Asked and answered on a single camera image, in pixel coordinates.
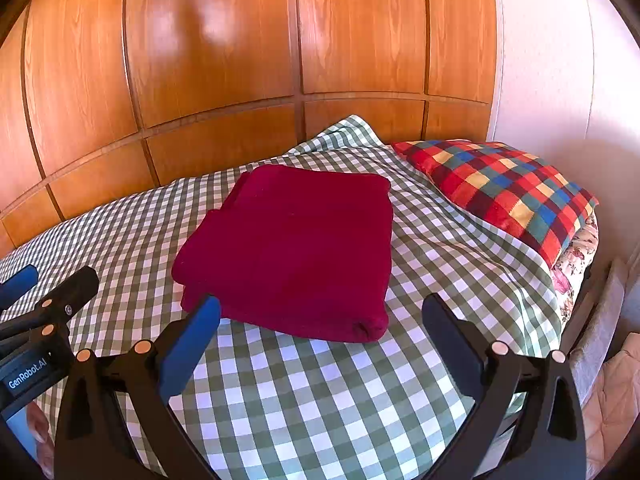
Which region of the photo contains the person's left hand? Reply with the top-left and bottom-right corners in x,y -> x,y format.
25,401 -> 57,467

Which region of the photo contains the green checked bed sheet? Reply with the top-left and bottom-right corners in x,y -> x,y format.
0,114 -> 571,480

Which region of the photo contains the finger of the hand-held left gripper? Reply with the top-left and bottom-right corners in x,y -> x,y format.
0,266 -> 100,348
0,265 -> 39,311

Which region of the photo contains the floral pillow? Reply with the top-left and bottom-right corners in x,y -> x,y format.
550,212 -> 601,321

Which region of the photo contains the white quilted cloth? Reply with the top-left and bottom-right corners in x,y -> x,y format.
582,332 -> 640,467

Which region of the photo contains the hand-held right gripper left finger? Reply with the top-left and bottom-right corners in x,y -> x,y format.
52,295 -> 222,480

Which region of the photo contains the maroon sweater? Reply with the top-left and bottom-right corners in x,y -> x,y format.
171,164 -> 392,344

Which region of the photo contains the multicoloured checked pillow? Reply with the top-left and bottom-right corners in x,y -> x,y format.
391,139 -> 600,270

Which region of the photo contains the wooden panel headboard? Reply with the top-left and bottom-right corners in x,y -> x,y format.
0,0 -> 498,256

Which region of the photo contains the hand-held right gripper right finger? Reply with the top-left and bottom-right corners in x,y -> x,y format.
421,294 -> 587,480

